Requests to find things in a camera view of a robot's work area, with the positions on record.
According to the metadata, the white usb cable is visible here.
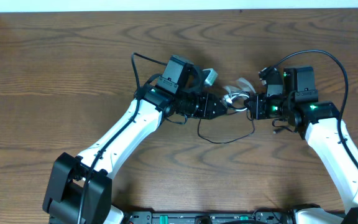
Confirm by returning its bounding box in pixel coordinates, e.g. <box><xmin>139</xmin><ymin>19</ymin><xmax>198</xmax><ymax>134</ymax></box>
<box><xmin>221</xmin><ymin>77</ymin><xmax>257</xmax><ymax>112</ymax></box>

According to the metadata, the black usb cable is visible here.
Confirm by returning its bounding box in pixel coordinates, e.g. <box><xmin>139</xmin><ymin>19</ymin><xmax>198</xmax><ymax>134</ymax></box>
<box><xmin>196</xmin><ymin>93</ymin><xmax>282</xmax><ymax>145</ymax></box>

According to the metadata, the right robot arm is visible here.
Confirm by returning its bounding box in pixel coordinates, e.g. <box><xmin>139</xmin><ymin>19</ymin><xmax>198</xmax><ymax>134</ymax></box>
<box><xmin>244</xmin><ymin>66</ymin><xmax>358</xmax><ymax>223</ymax></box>

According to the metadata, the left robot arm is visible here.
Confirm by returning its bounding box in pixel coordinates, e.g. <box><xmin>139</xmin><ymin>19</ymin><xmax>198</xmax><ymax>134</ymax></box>
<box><xmin>42</xmin><ymin>55</ymin><xmax>227</xmax><ymax>223</ymax></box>

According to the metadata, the left camera black cable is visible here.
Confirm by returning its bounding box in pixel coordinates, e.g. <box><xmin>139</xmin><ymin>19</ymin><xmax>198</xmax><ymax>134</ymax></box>
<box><xmin>76</xmin><ymin>52</ymin><xmax>169</xmax><ymax>224</ymax></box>

